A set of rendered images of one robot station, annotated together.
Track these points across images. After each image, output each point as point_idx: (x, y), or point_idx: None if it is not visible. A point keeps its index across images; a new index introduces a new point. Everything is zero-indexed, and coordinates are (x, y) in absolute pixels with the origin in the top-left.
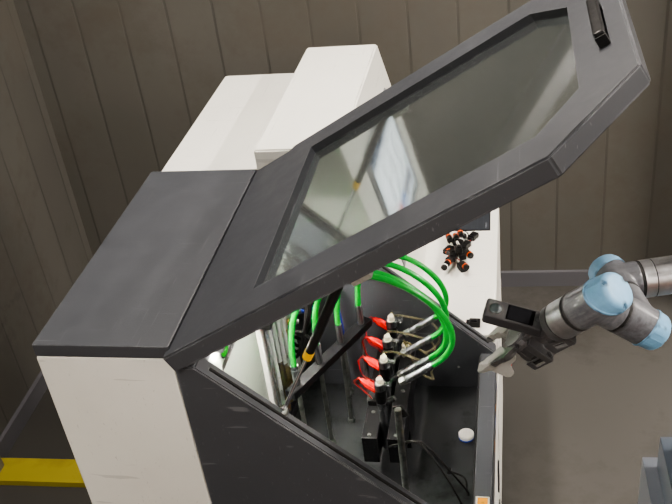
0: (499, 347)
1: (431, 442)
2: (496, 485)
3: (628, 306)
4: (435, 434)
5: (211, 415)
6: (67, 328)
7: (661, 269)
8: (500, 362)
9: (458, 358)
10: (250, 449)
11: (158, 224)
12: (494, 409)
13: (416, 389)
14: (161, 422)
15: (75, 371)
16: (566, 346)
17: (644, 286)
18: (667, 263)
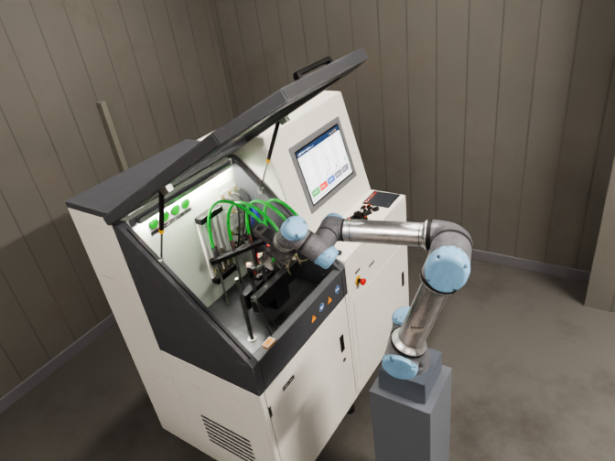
0: None
1: (289, 309)
2: (325, 344)
3: (298, 237)
4: (294, 305)
5: (129, 253)
6: (82, 198)
7: (352, 225)
8: (261, 259)
9: (323, 269)
10: (146, 275)
11: (162, 161)
12: (317, 298)
13: (303, 282)
14: (113, 251)
15: (80, 218)
16: (288, 257)
17: (340, 233)
18: (357, 222)
